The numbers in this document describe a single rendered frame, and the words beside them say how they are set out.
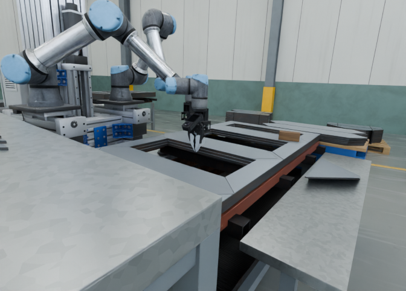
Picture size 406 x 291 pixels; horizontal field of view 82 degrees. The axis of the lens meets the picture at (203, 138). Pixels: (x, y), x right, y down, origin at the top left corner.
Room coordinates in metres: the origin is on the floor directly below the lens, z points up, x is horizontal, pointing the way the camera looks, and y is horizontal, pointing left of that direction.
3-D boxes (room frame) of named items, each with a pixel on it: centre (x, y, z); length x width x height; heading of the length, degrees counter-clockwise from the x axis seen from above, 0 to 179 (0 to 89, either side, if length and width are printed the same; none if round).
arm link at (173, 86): (1.11, 0.13, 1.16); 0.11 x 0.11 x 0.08; 6
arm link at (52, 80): (1.15, 0.78, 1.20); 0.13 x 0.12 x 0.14; 6
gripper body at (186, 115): (1.44, 0.09, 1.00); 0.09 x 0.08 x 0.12; 143
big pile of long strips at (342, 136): (1.89, -0.88, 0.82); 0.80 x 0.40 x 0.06; 53
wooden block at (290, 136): (1.41, -0.53, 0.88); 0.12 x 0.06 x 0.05; 69
